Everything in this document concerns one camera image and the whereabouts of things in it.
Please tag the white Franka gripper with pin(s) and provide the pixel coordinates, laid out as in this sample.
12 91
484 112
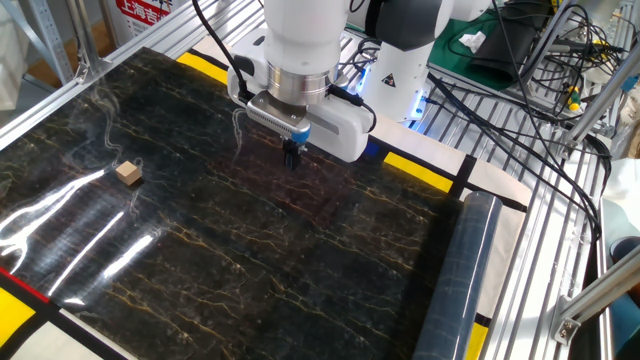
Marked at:
350 135

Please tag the small wooden cube block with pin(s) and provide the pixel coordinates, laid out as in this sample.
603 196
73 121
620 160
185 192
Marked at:
128 173

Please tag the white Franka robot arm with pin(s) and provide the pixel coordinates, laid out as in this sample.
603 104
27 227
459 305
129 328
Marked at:
300 30

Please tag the black marble pattern mat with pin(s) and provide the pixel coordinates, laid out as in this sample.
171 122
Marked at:
250 240

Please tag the Mondrian pattern tablecloth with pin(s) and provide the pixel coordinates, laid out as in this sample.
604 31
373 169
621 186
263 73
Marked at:
425 145

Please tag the green cutting mat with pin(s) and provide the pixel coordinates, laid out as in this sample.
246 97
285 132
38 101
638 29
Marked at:
445 60

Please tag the red white sign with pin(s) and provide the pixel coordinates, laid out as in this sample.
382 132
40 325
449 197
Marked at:
142 15

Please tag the crumpled white paper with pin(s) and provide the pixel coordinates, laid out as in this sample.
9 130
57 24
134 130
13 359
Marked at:
472 41

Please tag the black fabric pouch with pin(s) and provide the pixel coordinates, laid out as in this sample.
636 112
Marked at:
500 45

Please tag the grey perforated shelf upright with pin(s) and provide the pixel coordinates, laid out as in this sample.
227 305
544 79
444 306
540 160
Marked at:
50 40

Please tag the yellow green screwdriver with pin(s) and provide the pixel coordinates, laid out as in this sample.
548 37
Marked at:
573 97

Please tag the white plastic sheet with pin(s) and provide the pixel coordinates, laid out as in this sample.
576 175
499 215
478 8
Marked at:
625 190

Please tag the teal round bin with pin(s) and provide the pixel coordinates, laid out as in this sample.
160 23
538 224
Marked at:
625 320

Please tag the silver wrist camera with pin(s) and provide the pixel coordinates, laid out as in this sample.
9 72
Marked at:
275 117

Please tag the aluminium frame post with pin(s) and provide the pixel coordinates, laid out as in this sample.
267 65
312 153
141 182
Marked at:
605 95
600 295
544 45

